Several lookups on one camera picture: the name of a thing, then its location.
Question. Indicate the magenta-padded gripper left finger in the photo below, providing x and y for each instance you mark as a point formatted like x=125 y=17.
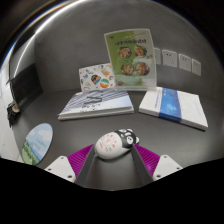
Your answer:
x=60 y=166

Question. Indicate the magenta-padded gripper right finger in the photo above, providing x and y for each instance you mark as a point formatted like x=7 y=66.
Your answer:
x=166 y=166

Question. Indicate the white panda computer mouse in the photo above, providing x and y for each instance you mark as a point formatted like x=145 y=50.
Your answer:
x=110 y=146

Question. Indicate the round sky-print mouse pad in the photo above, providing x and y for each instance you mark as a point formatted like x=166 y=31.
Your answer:
x=37 y=143

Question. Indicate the white book with blue band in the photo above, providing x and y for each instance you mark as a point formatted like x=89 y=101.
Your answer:
x=173 y=107

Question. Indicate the black desk clamp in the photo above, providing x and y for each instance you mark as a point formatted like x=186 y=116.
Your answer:
x=13 y=111

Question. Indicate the grey striped book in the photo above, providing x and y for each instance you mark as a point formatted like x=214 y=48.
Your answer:
x=96 y=104

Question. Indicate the black flat panel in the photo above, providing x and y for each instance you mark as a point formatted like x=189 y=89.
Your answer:
x=26 y=85

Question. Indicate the white colourful sticker card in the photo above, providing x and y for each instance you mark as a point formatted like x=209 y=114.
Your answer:
x=96 y=78

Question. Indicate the green menu sign stand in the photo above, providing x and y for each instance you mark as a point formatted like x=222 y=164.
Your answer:
x=131 y=58

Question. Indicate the row of white wall sockets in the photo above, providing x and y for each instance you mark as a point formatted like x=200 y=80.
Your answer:
x=170 y=58

